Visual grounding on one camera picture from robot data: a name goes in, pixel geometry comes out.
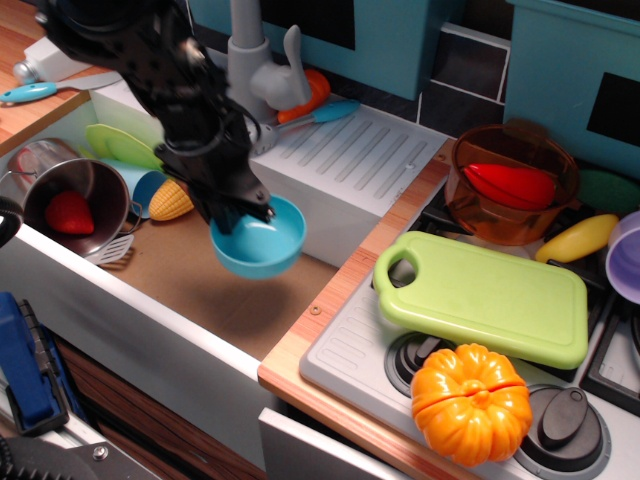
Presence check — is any yellow toy corn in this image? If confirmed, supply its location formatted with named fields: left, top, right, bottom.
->
left=149, top=179, right=194, bottom=221

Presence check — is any dark grey stove knob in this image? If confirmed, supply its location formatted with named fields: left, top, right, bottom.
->
left=394, top=333, right=453, bottom=381
left=521, top=387, right=604, bottom=472

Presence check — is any green plastic cutting board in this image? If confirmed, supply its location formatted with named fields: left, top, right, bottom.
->
left=373, top=231, right=589, bottom=370

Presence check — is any yellow toy banana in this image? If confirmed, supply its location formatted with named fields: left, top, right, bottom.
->
left=534, top=214, right=619, bottom=263

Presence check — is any steel pot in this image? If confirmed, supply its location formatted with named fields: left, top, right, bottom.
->
left=1, top=138, right=142, bottom=258

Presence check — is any green scrub sponge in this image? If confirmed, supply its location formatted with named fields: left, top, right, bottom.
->
left=577, top=169, right=639, bottom=214

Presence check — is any grey toy faucet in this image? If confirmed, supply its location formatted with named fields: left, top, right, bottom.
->
left=227, top=0, right=312, bottom=124

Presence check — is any orange toy pumpkin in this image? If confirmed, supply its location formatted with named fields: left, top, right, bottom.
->
left=410, top=344, right=533, bottom=467

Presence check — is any teal storage bin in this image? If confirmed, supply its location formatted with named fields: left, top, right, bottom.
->
left=504, top=1, right=639, bottom=178

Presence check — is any blue handled strainer spoon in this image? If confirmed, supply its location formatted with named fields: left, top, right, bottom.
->
left=247, top=99, right=360, bottom=157

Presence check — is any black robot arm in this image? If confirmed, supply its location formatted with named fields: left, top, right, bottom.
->
left=36, top=1, right=275, bottom=234

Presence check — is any white slotted spatula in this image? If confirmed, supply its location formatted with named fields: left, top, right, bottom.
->
left=86, top=234, right=134, bottom=265

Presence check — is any red toy strawberry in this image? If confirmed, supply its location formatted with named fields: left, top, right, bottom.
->
left=45, top=190, right=95, bottom=235

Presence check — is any red toy pepper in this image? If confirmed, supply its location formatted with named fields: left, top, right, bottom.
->
left=463, top=163, right=556, bottom=211

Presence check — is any orange toy carrot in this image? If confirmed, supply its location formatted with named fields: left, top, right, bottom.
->
left=277, top=69, right=331, bottom=124

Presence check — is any grey toy stove top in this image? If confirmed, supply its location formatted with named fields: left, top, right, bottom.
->
left=300, top=192, right=639, bottom=479

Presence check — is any blue handled butter knife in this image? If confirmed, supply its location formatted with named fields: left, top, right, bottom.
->
left=1, top=72, right=122, bottom=104

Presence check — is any light blue plastic bowl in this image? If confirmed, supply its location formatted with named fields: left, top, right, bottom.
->
left=209, top=195, right=307, bottom=280

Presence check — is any white salt shaker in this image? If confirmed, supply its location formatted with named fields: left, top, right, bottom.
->
left=13, top=37, right=90, bottom=85

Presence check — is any green plastic plate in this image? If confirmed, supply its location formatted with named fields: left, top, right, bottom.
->
left=78, top=124, right=163, bottom=172

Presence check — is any blue plastic clamp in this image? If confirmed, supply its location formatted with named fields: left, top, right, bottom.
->
left=1, top=292, right=69, bottom=437

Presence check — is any purple plastic cup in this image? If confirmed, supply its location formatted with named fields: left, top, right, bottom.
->
left=605, top=211, right=640, bottom=304

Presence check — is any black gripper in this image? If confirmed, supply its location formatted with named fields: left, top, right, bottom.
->
left=155, top=109, right=276, bottom=235

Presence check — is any light blue plastic cup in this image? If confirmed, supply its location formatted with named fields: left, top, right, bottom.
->
left=102, top=159, right=167, bottom=220

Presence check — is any brown transparent pot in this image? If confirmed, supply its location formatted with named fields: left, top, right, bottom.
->
left=444, top=124, right=579, bottom=246

